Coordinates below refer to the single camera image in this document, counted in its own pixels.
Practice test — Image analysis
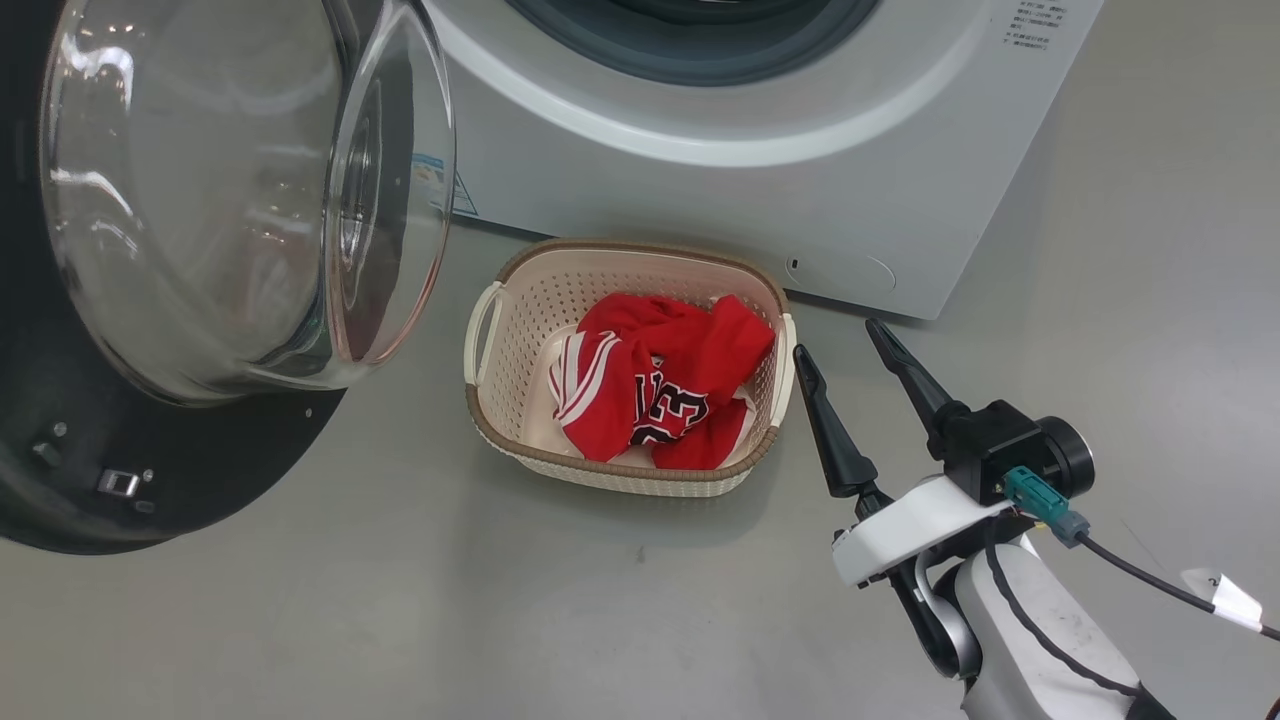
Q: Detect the black round glass machine door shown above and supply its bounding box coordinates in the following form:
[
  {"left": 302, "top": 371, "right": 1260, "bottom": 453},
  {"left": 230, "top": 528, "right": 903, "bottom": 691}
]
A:
[{"left": 0, "top": 0, "right": 459, "bottom": 556}]

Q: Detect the white paper cable tag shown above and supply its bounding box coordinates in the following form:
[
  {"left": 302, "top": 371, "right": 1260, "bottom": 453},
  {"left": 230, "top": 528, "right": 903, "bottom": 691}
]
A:
[{"left": 1180, "top": 567, "right": 1264, "bottom": 633}]

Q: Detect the white front-load washing machine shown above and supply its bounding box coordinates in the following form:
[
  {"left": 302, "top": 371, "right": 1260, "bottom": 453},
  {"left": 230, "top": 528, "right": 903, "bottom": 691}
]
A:
[{"left": 420, "top": 0, "right": 1106, "bottom": 321}]

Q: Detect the small printed text sticker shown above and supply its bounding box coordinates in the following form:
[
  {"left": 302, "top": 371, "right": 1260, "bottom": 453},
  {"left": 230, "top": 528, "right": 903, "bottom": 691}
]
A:
[{"left": 1005, "top": 0, "right": 1069, "bottom": 51}]

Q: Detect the red basketball jersey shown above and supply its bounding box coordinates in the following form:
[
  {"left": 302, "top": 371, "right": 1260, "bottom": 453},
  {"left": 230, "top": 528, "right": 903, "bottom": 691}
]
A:
[{"left": 548, "top": 292, "right": 777, "bottom": 471}]

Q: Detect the cream perforated laundry basket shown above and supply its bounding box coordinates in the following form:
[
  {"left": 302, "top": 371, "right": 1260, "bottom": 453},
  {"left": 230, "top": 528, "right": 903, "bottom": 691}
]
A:
[{"left": 463, "top": 238, "right": 798, "bottom": 498}]

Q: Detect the blue energy label sticker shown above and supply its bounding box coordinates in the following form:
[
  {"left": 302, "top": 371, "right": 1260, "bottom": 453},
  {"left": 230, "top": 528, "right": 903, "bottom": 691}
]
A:
[{"left": 415, "top": 150, "right": 479, "bottom": 218}]

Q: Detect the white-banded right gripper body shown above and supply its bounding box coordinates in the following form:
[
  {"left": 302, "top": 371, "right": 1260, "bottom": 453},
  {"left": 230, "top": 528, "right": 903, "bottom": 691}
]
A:
[{"left": 832, "top": 475, "right": 1036, "bottom": 673}]

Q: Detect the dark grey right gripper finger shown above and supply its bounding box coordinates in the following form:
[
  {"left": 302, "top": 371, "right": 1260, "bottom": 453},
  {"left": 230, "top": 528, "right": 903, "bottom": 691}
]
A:
[
  {"left": 865, "top": 318, "right": 971, "bottom": 461},
  {"left": 793, "top": 344, "right": 894, "bottom": 519}
]

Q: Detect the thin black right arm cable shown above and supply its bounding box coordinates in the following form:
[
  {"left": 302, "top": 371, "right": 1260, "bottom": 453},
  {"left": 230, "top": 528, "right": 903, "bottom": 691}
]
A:
[{"left": 985, "top": 540, "right": 1141, "bottom": 701}]

